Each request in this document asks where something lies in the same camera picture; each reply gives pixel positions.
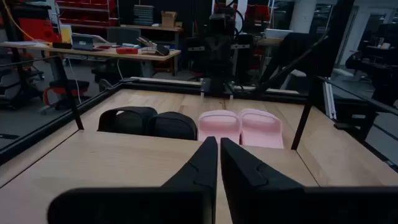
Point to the cardboard box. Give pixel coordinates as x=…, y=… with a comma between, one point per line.
x=168, y=19

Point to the red cabinet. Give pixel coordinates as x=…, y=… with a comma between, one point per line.
x=38, y=29

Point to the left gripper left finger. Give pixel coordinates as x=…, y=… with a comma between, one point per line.
x=186, y=202

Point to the grey office chair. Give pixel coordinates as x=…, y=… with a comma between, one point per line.
x=124, y=35

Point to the white box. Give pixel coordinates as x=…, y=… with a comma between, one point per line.
x=277, y=33

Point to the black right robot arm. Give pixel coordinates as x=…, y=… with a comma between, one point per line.
x=217, y=84

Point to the red storage bin rack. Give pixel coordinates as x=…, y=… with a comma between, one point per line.
x=87, y=14

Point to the red frame stool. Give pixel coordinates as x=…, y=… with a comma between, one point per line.
x=70, y=84

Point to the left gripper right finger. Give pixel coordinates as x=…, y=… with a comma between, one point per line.
x=264, y=202

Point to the black swivel chair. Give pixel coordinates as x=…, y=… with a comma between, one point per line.
x=357, y=63

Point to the wooden workbench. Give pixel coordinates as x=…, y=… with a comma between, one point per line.
x=149, y=28

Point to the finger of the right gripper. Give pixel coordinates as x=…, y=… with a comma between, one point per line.
x=223, y=59
x=216, y=59

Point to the black rubber slide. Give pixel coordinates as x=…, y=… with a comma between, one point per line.
x=171, y=127
x=124, y=123

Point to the pink rubber slide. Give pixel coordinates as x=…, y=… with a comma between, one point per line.
x=261, y=130
x=217, y=127

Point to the grey laptop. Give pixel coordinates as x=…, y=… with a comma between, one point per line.
x=82, y=42

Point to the yellow white container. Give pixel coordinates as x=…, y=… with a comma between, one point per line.
x=66, y=34

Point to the black pouch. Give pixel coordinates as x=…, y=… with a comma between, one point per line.
x=162, y=50

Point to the long wooden desk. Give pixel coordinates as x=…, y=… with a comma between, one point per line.
x=140, y=56

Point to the stack of black trays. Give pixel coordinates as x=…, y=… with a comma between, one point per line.
x=143, y=15

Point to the black aluminium table frame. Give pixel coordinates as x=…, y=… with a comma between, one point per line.
x=93, y=101

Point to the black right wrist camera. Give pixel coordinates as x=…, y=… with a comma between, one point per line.
x=221, y=24

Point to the black office chair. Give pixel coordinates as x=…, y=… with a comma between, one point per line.
x=18, y=87

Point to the black diagonal support rod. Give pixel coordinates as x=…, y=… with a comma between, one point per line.
x=292, y=62

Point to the flat red case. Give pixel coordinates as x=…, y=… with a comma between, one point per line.
x=127, y=50

